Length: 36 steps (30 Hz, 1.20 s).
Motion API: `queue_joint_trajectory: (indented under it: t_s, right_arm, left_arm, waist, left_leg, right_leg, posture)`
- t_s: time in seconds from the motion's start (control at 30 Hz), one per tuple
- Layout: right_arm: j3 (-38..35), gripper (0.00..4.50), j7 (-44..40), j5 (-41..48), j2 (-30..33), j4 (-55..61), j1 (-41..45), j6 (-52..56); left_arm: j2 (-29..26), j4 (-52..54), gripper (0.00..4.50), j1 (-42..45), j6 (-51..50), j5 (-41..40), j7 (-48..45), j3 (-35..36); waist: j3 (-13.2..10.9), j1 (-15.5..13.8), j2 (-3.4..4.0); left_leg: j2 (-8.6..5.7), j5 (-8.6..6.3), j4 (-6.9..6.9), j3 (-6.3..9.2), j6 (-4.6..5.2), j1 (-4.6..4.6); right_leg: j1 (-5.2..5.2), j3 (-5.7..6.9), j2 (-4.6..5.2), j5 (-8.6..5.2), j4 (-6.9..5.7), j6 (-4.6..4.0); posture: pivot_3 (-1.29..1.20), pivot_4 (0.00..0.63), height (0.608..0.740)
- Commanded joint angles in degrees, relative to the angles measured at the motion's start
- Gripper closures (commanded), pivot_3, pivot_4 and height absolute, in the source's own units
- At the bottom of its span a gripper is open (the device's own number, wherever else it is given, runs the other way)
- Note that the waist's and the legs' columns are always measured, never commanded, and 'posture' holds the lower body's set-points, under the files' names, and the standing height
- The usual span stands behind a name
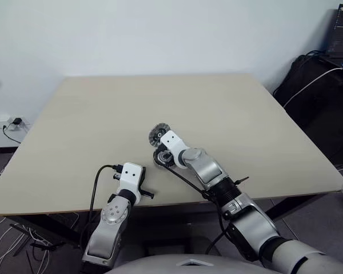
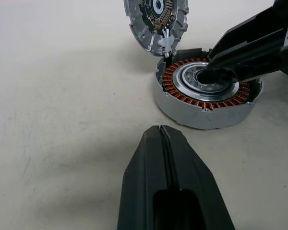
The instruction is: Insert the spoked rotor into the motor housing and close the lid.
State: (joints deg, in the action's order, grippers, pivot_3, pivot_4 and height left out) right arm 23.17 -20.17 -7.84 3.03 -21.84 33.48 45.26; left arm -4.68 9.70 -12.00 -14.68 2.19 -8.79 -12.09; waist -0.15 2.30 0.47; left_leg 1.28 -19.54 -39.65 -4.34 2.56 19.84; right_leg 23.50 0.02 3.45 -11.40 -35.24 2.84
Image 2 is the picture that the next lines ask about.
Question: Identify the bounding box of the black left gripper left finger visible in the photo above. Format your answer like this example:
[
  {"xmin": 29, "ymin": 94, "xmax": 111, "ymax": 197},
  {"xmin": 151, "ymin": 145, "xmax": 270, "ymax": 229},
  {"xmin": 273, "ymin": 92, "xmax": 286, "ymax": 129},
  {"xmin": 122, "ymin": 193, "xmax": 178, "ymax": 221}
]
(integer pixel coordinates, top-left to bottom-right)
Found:
[{"xmin": 117, "ymin": 125, "xmax": 177, "ymax": 230}]

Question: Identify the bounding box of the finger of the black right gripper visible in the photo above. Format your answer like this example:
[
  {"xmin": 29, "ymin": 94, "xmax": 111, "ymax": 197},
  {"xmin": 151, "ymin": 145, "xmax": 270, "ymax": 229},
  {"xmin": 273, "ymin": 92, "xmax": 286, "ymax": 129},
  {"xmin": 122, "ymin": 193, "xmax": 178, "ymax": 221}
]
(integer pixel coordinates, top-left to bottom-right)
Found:
[
  {"xmin": 212, "ymin": 29, "xmax": 286, "ymax": 84},
  {"xmin": 207, "ymin": 0, "xmax": 288, "ymax": 62}
]

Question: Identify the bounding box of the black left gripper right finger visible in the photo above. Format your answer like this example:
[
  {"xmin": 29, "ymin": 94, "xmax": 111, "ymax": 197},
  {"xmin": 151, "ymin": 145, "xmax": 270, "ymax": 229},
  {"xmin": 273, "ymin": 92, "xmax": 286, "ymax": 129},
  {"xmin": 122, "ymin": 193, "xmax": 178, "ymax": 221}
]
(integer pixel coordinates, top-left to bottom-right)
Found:
[{"xmin": 161, "ymin": 126, "xmax": 236, "ymax": 230}]

